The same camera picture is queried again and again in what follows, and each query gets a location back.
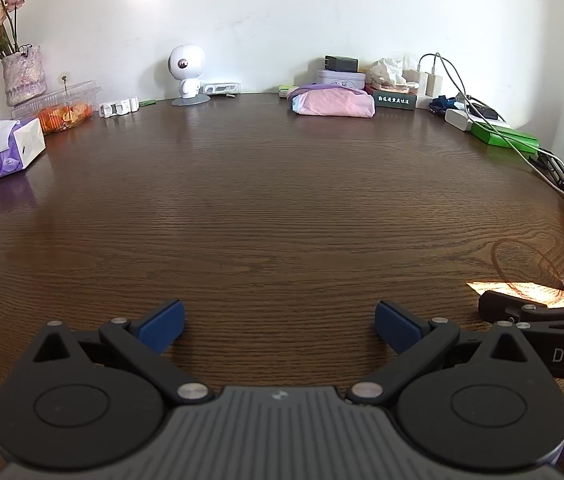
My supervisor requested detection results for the black charger block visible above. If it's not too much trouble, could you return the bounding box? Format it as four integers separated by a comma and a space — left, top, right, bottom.
325, 55, 359, 73

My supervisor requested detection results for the purple white tissue pack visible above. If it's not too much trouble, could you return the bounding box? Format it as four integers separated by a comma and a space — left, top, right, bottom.
0, 119, 47, 187

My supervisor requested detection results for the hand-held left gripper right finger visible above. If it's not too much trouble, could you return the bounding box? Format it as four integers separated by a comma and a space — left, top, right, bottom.
346, 300, 530, 406

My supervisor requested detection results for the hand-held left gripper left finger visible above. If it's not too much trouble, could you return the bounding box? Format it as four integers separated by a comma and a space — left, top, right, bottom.
32, 299, 215, 406

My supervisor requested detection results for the clear plastic fruit container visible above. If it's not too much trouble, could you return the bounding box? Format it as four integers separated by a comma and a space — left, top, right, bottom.
10, 80, 103, 135

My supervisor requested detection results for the white power strip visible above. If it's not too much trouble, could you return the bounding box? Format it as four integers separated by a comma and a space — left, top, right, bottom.
444, 107, 510, 132

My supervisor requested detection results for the white charging cable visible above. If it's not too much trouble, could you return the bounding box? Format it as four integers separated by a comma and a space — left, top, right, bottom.
418, 52, 467, 101

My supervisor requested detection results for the white plastic holder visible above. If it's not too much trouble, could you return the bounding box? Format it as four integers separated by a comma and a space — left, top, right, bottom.
99, 96, 140, 119

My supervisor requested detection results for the white printed tin box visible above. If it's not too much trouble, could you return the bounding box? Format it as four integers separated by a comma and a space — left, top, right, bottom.
316, 68, 367, 90

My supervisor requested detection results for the white flat gadget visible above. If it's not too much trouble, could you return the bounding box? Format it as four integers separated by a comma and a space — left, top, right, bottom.
204, 80, 241, 96

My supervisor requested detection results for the small black device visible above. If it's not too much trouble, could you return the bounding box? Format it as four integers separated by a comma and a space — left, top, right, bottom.
464, 102, 500, 121

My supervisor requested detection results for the mottled pink white vase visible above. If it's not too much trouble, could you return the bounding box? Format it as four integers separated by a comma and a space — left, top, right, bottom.
2, 45, 48, 107

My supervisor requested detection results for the white crumpled tissue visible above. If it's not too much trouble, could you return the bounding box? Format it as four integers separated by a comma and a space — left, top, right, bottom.
368, 57, 407, 86

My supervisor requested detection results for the dark green tissue box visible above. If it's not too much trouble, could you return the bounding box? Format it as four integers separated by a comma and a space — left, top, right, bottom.
368, 85, 419, 111

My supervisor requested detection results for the white robot-shaped desk fan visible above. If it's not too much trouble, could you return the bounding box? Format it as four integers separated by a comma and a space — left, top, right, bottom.
168, 44, 210, 107

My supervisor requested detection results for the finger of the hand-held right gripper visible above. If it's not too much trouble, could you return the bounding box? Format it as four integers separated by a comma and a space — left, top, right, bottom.
478, 290, 564, 328

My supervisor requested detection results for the pink blue mesh vest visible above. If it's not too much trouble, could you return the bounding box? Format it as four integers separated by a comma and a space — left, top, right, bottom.
287, 85, 376, 120

